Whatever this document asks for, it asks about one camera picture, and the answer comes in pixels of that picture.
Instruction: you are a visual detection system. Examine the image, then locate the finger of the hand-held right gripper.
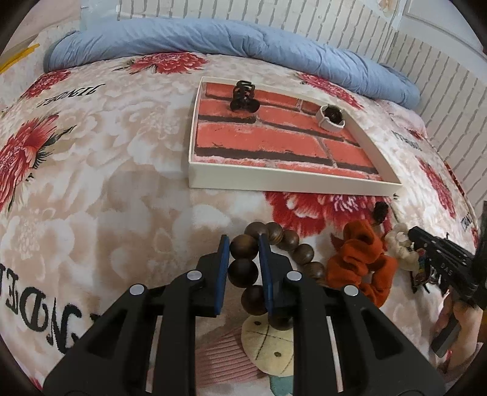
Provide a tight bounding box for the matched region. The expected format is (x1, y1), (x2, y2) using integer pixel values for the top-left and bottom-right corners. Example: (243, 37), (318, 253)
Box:
(408, 226), (476, 267)

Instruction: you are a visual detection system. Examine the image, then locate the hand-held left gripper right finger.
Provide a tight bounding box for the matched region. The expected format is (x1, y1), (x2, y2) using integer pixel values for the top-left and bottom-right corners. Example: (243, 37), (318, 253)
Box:
(259, 233), (446, 396)

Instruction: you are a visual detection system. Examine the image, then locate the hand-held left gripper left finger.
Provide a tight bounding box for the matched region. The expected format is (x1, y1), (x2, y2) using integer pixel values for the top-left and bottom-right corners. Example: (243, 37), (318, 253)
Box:
(43, 235), (231, 396)

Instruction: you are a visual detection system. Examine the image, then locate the brown wooden bead bracelet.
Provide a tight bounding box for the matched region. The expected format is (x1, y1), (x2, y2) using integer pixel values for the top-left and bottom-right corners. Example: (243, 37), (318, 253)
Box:
(227, 222), (327, 331)

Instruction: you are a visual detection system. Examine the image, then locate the white flower hair tie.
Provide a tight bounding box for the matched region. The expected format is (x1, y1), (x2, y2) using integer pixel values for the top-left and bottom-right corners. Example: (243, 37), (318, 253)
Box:
(384, 224), (417, 271)

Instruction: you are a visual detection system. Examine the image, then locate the dark brown hair tie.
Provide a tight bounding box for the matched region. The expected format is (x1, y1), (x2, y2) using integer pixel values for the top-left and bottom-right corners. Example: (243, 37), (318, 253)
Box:
(372, 202), (391, 225)

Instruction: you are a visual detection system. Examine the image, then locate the pink cream plush doll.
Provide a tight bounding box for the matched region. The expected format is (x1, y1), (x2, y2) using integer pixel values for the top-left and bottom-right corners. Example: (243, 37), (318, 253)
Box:
(192, 316), (301, 396)

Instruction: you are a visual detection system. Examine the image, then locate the orange fabric scrunchie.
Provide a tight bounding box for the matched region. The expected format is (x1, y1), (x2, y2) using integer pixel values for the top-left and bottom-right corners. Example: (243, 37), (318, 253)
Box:
(326, 221), (398, 305)

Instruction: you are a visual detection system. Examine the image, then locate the white tray with brick liner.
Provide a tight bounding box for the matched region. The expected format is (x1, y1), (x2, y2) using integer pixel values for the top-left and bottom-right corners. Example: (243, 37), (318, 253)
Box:
(187, 76), (403, 196)

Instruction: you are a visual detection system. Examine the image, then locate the black hair claw clip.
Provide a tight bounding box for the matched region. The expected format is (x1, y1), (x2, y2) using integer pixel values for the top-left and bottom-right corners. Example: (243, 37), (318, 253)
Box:
(229, 81), (259, 113)

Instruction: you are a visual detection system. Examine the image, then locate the person's right hand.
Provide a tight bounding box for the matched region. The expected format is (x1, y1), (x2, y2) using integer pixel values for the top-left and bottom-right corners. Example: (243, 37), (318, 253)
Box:
(436, 293), (487, 381)

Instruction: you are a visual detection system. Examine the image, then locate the pink pillow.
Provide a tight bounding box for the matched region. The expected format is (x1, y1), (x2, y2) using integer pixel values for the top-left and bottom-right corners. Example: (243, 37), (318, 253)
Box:
(380, 100), (427, 132)

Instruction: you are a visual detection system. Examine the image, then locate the rolled blue quilt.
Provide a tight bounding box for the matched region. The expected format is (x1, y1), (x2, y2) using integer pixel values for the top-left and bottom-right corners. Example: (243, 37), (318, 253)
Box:
(44, 17), (421, 109)

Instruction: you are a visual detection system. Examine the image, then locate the clear plastic sheet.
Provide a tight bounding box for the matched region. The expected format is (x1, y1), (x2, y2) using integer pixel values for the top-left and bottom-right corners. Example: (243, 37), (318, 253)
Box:
(80, 0), (120, 30)

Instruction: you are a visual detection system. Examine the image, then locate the yellow strip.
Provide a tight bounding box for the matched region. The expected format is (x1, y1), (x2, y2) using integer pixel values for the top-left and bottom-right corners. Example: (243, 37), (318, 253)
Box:
(0, 43), (40, 74)

